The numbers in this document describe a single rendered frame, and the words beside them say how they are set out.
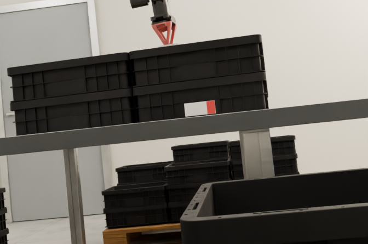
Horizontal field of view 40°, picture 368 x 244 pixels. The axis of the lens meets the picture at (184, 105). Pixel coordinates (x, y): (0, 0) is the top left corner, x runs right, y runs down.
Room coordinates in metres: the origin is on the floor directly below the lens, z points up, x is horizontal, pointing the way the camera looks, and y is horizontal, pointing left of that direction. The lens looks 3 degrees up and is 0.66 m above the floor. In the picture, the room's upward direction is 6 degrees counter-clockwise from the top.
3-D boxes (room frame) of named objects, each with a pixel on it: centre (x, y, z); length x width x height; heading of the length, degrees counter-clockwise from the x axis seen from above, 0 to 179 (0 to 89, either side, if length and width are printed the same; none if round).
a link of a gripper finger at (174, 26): (1.69, 0.03, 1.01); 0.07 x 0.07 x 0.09; 78
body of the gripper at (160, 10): (1.68, 0.04, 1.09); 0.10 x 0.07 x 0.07; 168
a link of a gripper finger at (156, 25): (1.67, 0.04, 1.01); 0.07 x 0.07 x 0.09; 78
